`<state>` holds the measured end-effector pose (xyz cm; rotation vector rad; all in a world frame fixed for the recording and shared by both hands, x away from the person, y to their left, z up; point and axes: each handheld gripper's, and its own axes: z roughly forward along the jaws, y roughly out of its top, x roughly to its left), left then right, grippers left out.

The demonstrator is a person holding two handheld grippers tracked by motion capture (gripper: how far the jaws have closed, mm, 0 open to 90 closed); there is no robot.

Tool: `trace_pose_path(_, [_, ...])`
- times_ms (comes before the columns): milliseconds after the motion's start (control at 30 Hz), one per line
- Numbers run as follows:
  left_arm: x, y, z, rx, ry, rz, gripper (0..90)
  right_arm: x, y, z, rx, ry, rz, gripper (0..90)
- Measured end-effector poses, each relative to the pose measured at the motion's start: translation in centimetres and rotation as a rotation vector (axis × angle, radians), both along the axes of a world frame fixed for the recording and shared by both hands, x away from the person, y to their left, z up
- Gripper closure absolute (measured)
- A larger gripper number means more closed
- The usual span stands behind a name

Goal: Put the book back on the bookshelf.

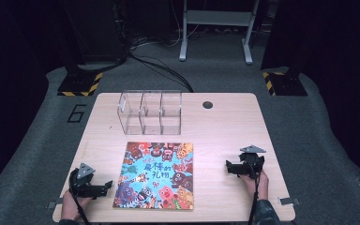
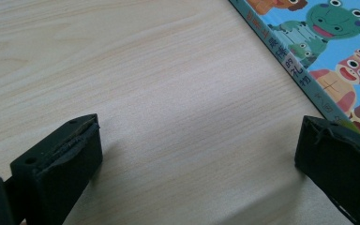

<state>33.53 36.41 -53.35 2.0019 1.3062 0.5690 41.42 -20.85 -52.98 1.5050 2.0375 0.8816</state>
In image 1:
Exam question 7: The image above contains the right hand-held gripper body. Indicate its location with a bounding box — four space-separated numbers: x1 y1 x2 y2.
234 144 267 181

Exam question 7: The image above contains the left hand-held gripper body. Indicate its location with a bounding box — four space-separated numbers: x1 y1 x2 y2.
68 162 107 200

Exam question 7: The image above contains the colourful animal picture book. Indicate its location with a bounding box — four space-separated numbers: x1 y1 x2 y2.
112 141 195 211

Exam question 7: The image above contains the clear acrylic three-compartment organizer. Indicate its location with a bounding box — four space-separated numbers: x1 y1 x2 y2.
116 89 183 136

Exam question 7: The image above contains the person's left hand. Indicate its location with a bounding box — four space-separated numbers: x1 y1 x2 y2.
60 189 94 221

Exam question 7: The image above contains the person's right hand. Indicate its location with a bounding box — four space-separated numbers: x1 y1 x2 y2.
239 170 270 201

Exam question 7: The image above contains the black hazard-striped stand base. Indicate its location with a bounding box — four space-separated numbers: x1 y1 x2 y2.
56 70 104 98
262 70 309 98

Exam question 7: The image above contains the white metal stand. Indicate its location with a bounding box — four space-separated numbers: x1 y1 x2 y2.
178 0 261 66

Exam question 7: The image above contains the black equipment cabinet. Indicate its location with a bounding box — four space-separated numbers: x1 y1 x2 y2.
61 0 128 65

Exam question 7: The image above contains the left hand-held gripper black cable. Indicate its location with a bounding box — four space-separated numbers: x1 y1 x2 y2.
68 170 91 225

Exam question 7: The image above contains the hand-held gripper black cable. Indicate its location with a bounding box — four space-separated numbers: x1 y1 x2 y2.
68 170 91 225
247 162 262 225

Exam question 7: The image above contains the right hand-held gripper black cable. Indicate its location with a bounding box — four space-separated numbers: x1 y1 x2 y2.
247 162 262 225

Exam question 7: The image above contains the grey table bracket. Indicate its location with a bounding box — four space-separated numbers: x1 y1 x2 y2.
277 197 301 207
46 198 65 210

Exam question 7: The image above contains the black floor cable bundle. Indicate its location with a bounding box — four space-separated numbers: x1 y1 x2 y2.
127 51 195 94

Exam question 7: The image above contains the thin white cable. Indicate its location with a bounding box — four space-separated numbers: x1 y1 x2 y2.
167 0 202 49

